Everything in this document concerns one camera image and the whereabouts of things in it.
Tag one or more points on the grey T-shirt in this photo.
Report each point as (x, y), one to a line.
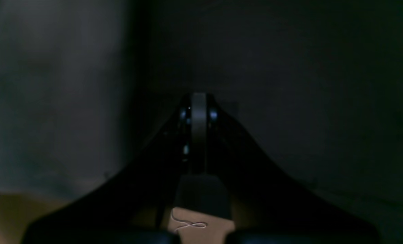
(62, 93)

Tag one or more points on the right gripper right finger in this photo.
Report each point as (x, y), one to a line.
(272, 207)

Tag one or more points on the black table cloth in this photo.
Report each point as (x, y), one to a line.
(317, 83)

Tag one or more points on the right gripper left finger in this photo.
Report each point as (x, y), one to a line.
(128, 208)

